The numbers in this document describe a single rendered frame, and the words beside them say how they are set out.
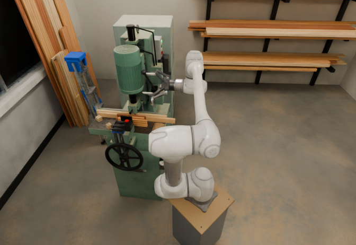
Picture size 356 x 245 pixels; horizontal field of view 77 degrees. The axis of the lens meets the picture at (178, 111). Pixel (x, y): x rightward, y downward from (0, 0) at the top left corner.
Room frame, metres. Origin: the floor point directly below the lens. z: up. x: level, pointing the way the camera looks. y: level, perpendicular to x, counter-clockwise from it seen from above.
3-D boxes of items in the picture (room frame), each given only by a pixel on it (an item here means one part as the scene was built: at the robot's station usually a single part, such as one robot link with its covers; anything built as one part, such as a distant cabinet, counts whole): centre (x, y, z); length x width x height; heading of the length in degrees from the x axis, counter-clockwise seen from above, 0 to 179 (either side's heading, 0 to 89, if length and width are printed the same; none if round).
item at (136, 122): (1.38, 0.36, 0.93); 0.23 x 0.02 x 0.06; 82
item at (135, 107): (1.47, 0.34, 1.03); 0.14 x 0.07 x 0.09; 172
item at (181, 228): (0.92, -0.17, 0.30); 0.30 x 0.30 x 0.60; 43
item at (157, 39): (1.75, 0.17, 1.40); 0.10 x 0.06 x 0.16; 172
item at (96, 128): (1.35, 0.41, 0.87); 0.61 x 0.30 x 0.06; 82
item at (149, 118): (1.45, 0.35, 0.92); 0.65 x 0.02 x 0.04; 82
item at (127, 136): (1.26, 0.42, 0.91); 0.15 x 0.14 x 0.09; 82
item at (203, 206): (0.94, -0.18, 0.65); 0.22 x 0.18 x 0.06; 142
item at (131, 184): (1.57, 0.33, 0.35); 0.58 x 0.45 x 0.71; 172
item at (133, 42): (1.59, 0.33, 1.53); 0.08 x 0.08 x 0.17; 82
